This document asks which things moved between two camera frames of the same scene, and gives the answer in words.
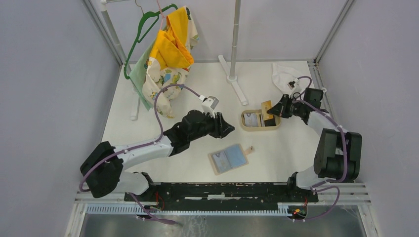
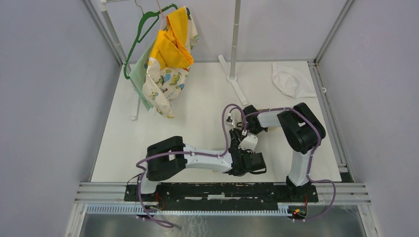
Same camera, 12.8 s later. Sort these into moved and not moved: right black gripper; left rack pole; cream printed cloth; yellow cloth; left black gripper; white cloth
Moved: right black gripper; left black gripper
Not moved: yellow cloth; cream printed cloth; left rack pole; white cloth
